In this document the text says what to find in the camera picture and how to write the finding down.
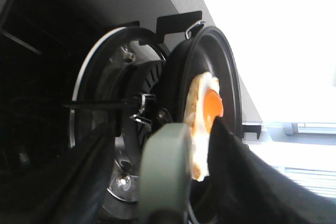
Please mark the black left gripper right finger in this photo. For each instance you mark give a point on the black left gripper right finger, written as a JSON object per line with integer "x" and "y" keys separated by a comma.
{"x": 248, "y": 190}

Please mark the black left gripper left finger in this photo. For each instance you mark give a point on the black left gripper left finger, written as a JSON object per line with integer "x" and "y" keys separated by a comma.
{"x": 69, "y": 190}

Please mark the fried egg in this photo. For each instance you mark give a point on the fried egg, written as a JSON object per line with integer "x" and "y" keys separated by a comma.
{"x": 203, "y": 105}

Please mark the black frying pan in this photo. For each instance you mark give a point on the black frying pan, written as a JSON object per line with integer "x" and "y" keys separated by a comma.
{"x": 167, "y": 190}

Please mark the black left burner grate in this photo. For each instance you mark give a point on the black left burner grate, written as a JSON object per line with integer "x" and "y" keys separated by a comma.
{"x": 97, "y": 97}

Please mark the black left gas burner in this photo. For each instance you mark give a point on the black left gas burner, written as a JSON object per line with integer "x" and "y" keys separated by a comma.
{"x": 136, "y": 122}

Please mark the black glass gas cooktop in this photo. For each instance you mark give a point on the black glass gas cooktop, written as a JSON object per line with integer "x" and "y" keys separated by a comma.
{"x": 43, "y": 46}

